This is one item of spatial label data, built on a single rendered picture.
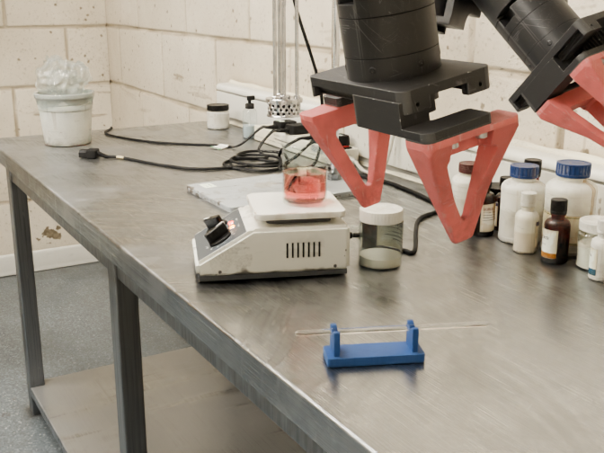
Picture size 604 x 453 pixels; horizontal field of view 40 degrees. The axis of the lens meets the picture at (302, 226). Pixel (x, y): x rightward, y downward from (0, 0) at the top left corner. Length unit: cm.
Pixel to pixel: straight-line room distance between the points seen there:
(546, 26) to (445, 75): 25
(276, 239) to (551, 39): 48
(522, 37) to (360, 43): 26
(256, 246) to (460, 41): 69
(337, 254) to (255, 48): 128
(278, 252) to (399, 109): 63
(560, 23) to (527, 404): 34
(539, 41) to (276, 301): 46
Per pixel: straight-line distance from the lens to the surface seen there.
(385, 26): 48
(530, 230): 122
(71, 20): 347
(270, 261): 107
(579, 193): 120
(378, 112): 48
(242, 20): 235
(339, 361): 84
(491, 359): 88
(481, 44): 154
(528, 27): 72
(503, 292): 107
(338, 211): 107
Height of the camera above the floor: 111
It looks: 16 degrees down
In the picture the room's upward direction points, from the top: straight up
